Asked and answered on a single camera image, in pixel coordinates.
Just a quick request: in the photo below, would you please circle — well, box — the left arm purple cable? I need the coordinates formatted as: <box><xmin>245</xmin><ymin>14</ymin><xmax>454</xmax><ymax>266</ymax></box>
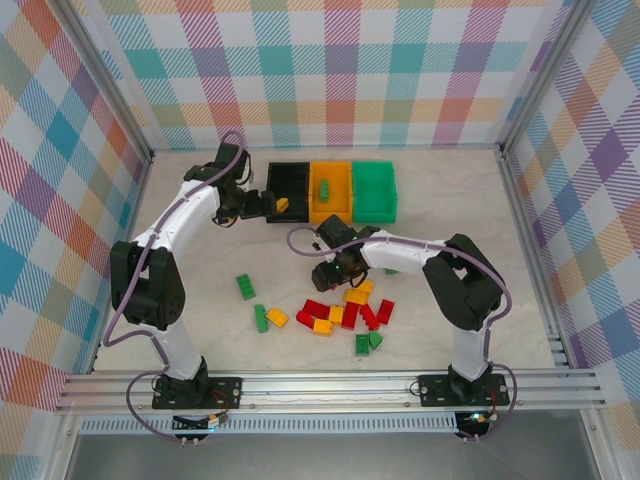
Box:
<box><xmin>102</xmin><ymin>130</ymin><xmax>251</xmax><ymax>446</ymax></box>

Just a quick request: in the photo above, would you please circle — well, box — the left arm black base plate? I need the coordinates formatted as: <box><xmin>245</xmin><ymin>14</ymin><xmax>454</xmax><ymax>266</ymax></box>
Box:
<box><xmin>152</xmin><ymin>375</ymin><xmax>244</xmax><ymax>411</ymax></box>

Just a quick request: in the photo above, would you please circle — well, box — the green plastic bin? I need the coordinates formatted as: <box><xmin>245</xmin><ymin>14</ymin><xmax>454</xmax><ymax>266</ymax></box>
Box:
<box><xmin>351</xmin><ymin>159</ymin><xmax>401</xmax><ymax>224</ymax></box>

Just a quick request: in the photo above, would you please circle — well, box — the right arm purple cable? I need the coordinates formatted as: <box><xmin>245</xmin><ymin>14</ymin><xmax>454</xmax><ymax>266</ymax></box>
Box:
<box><xmin>287</xmin><ymin>227</ymin><xmax>519</xmax><ymax>444</ymax></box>

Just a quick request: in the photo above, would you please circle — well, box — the aluminium mounting rail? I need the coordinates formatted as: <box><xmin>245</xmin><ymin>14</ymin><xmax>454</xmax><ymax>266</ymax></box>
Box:
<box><xmin>54</xmin><ymin>368</ymin><xmax>607</xmax><ymax>415</ymax></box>

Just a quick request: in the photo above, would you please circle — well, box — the yellow plastic bin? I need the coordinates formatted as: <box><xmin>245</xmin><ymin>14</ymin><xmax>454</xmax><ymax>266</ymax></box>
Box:
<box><xmin>308</xmin><ymin>160</ymin><xmax>355</xmax><ymax>225</ymax></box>

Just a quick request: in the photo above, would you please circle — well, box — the slotted white cable duct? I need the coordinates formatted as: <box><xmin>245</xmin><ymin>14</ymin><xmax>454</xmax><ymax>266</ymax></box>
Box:
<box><xmin>79</xmin><ymin>412</ymin><xmax>459</xmax><ymax>436</ymax></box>

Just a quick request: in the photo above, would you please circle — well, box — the aluminium side rail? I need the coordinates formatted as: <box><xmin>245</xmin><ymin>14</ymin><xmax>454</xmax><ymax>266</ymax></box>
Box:
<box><xmin>497</xmin><ymin>149</ymin><xmax>571</xmax><ymax>369</ymax></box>
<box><xmin>88</xmin><ymin>152</ymin><xmax>156</xmax><ymax>375</ymax></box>

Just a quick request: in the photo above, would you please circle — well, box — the aluminium frame post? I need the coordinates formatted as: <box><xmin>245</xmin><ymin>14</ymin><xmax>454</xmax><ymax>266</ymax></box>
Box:
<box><xmin>499</xmin><ymin>0</ymin><xmax>596</xmax><ymax>156</ymax></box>
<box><xmin>59</xmin><ymin>0</ymin><xmax>155</xmax><ymax>161</ymax></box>

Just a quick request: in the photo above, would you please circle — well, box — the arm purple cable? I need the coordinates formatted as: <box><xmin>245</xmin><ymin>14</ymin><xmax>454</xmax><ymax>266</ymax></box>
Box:
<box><xmin>102</xmin><ymin>130</ymin><xmax>251</xmax><ymax>446</ymax></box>
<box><xmin>287</xmin><ymin>227</ymin><xmax>519</xmax><ymax>444</ymax></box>

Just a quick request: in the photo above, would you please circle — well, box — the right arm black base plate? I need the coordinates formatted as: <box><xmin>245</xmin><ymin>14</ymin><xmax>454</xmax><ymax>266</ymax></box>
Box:
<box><xmin>418</xmin><ymin>373</ymin><xmax>510</xmax><ymax>407</ymax></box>

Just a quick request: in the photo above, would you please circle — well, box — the black plastic bin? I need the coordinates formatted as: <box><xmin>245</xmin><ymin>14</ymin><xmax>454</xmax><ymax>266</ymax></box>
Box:
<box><xmin>265</xmin><ymin>160</ymin><xmax>312</xmax><ymax>225</ymax></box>

